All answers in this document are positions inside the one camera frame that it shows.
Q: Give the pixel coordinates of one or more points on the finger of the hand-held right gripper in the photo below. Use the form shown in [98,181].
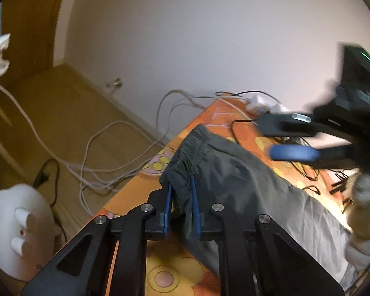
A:
[283,126]
[293,152]

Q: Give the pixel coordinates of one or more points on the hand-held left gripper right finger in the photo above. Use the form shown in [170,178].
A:
[195,209]

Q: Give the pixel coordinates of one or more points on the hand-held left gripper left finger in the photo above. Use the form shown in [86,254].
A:
[167,209]

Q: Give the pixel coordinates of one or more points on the black pants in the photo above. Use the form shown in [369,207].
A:
[249,175]

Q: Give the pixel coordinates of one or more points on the person's right hand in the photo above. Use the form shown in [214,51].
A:
[365,188]

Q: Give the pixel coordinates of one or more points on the white plug-in charger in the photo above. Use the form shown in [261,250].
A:
[280,109]

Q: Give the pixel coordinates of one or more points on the white power strip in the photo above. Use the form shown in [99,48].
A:
[259,103]

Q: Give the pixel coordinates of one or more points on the orange floral bed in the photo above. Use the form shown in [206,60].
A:
[178,271]

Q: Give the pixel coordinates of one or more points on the metal door stop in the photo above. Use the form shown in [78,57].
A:
[114,84]

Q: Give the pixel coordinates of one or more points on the white plastic garment steamer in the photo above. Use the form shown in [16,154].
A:
[18,246]

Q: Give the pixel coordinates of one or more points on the brown wooden door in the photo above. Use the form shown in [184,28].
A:
[34,21]

